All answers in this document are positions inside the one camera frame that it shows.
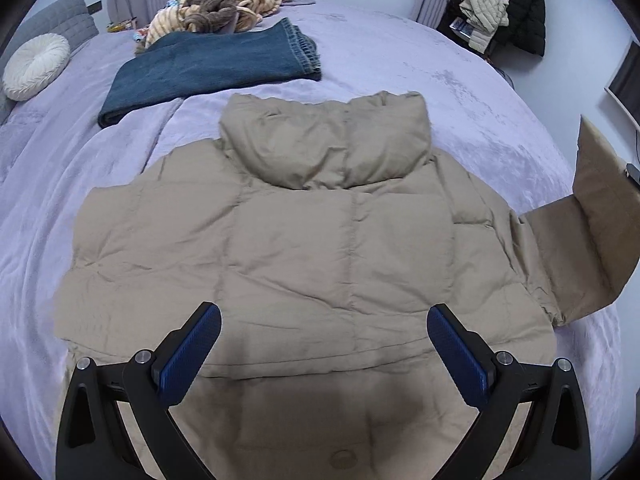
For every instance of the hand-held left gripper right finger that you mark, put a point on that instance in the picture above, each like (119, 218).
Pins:
(457, 355)

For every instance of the beige hanging down jacket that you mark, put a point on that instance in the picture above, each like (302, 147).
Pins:
(485, 15)

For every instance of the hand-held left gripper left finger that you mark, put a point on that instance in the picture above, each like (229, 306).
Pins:
(192, 355)

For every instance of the black hanging coat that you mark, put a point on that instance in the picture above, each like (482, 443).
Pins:
(525, 10)

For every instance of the flat monitor screen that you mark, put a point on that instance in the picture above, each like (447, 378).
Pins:
(627, 80)

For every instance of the beige puffer jacket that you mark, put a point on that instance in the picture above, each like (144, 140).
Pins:
(300, 240)

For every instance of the grey quilted headboard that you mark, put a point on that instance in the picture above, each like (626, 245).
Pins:
(60, 17)

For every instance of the folded blue jeans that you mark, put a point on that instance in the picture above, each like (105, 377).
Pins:
(210, 70)

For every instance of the white round pillow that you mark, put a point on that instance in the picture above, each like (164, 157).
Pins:
(35, 65)

